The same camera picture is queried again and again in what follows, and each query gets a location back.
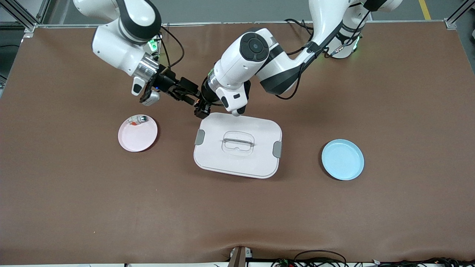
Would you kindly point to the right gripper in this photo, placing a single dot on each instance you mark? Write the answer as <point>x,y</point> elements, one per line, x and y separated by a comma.
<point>167,82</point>

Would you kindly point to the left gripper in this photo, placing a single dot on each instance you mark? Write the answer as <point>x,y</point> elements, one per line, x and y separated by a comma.
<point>206,97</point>

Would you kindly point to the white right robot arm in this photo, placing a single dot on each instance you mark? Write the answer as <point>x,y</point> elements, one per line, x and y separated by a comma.
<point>115,44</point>

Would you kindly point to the grey box latch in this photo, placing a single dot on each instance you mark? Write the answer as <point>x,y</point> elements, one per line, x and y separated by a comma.
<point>277,149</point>
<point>199,137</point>

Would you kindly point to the small white red toy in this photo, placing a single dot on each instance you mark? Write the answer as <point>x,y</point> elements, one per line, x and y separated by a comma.
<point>142,118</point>

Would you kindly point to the white lidded storage box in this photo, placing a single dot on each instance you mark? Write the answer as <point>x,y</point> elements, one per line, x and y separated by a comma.
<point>215,159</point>

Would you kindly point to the pink round plate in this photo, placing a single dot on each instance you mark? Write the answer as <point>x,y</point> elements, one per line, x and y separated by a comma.
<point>135,142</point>

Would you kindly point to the brown table mat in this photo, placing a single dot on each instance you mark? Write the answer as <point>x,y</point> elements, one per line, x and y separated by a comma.
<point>237,215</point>

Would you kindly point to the blue round plate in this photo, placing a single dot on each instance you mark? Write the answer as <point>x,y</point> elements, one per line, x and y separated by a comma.
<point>341,163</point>

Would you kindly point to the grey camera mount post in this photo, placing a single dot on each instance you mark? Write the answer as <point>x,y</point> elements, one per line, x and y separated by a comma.
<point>237,259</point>

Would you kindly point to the aluminium frame strut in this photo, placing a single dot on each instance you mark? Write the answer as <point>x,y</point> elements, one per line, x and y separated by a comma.
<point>29,26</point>
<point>451,24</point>

